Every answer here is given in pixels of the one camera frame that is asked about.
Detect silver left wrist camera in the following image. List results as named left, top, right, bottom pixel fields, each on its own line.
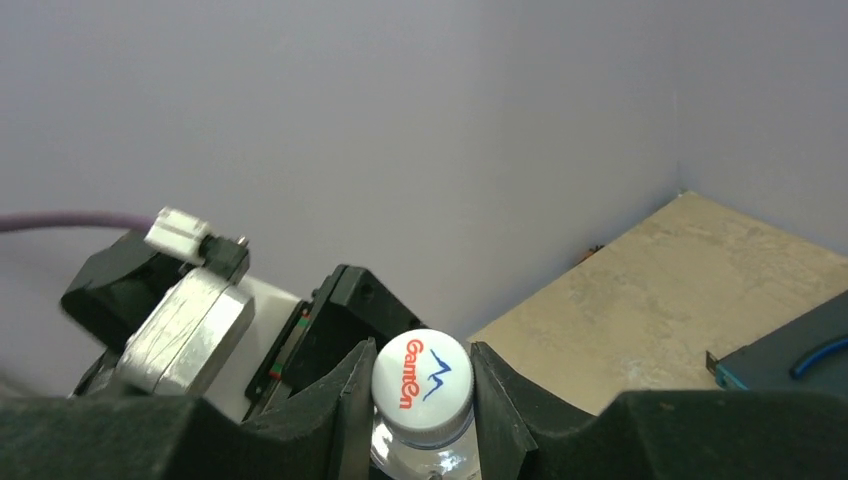
left=114, top=207, right=304, bottom=421

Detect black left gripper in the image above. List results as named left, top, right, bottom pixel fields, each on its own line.
left=243, top=264, right=426, bottom=420

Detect blue handled pliers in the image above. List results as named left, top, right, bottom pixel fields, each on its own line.
left=788, top=335, right=847, bottom=380

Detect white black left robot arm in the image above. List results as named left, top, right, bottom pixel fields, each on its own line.
left=60, top=232, right=421, bottom=421

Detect clear bottle with label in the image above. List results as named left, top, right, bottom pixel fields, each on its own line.
left=370, top=328, right=481, bottom=480

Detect dark grey network switch box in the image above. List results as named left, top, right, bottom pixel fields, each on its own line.
left=705, top=292, right=847, bottom=397

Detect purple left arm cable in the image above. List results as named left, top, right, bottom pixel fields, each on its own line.
left=0, top=210, right=157, bottom=234

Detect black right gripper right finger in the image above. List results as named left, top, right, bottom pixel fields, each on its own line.
left=470, top=342, right=847, bottom=479

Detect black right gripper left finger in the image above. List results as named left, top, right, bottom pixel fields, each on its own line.
left=1, top=339, right=376, bottom=479

